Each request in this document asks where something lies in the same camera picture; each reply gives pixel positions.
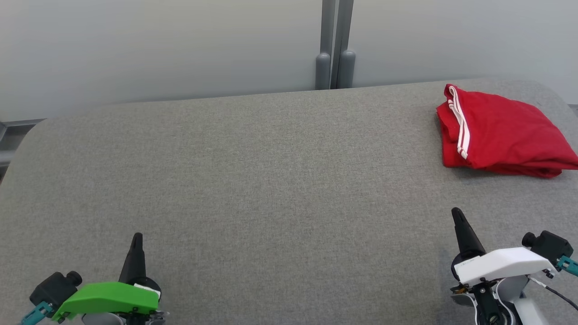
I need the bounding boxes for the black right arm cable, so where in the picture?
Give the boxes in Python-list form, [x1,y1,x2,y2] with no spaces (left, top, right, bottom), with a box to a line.
[528,276,578,312]

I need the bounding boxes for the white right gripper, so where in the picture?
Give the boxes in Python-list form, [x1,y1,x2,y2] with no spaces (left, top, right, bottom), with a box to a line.
[451,208,558,294]

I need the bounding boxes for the grey metal partition post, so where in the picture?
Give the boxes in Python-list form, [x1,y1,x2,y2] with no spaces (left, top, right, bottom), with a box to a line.
[315,0,333,90]
[336,0,356,88]

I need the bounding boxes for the teal left camera connector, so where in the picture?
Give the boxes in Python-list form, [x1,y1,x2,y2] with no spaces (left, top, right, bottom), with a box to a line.
[20,302,54,325]

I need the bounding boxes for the teal camera connector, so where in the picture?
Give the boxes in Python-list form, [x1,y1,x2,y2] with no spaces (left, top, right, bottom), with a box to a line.
[556,255,578,277]
[20,302,54,325]

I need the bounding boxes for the red shorts with white stripes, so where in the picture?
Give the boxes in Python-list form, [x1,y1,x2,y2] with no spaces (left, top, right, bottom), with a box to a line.
[436,84,578,179]

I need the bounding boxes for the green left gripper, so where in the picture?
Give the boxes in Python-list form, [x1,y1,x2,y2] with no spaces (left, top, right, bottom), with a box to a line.
[51,232,162,323]

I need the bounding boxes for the teal right camera connector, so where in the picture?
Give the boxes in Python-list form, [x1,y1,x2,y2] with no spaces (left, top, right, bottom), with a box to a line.
[556,255,578,277]

